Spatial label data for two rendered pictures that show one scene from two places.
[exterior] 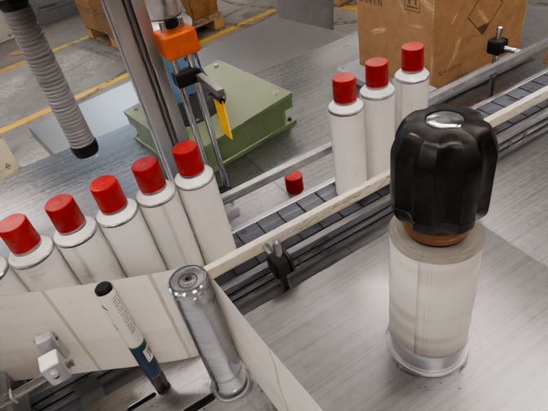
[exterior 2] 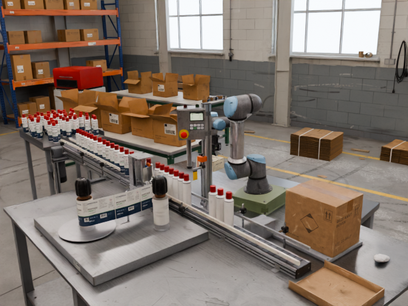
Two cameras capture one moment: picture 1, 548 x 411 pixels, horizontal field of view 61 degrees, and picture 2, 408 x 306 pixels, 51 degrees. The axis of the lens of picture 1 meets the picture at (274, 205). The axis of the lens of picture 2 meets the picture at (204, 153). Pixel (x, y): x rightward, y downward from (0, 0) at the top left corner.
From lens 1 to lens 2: 233 cm
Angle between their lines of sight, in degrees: 67
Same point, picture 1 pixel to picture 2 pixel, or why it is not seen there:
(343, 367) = not seen: hidden behind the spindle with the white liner
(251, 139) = (248, 206)
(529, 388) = (150, 236)
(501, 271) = (180, 236)
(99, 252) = (170, 180)
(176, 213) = (180, 184)
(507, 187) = (226, 250)
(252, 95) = (263, 198)
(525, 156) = (243, 254)
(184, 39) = (200, 158)
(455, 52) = (295, 229)
